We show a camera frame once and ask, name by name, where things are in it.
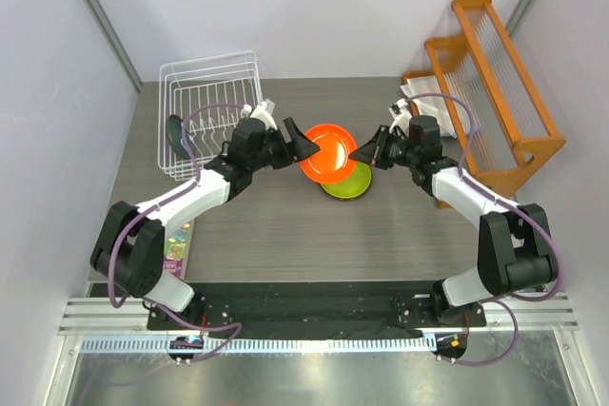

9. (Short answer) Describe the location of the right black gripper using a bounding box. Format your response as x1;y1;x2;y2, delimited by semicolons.
352;125;420;170

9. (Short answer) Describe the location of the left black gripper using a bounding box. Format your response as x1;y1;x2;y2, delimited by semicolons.
248;118;319;172

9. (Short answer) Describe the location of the lime green plate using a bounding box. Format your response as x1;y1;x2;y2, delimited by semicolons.
319;163;373;201

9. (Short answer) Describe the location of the orange plate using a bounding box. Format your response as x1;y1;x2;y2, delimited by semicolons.
300;124;357;184

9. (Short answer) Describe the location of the dark teal plate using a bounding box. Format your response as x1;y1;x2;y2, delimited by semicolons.
166;114;194;160

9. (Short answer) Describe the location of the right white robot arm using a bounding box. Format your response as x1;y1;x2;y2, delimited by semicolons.
349;116;560;325

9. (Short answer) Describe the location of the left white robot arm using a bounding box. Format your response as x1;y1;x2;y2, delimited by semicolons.
89;117;320;329

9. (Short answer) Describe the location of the orange wooden rack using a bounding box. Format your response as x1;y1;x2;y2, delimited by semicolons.
403;0;566;197

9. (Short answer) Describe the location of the white paper booklet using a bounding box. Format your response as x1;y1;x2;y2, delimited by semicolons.
401;76;470;138

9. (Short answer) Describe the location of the purple treehouse book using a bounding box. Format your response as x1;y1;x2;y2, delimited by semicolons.
163;221;194;280

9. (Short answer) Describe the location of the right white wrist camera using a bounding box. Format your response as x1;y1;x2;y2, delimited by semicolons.
388;98;412;133

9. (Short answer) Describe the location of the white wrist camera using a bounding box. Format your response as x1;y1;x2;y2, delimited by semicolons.
388;98;412;133
240;99;278;130

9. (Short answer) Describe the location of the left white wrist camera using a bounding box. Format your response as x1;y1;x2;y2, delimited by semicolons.
240;99;278;130

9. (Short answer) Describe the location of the white wire dish rack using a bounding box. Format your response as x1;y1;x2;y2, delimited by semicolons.
157;50;263;181

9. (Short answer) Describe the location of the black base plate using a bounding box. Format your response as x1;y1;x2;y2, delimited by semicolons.
147;280;486;338

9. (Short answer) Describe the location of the perforated metal rail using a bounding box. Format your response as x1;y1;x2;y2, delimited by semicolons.
80;334;437;355

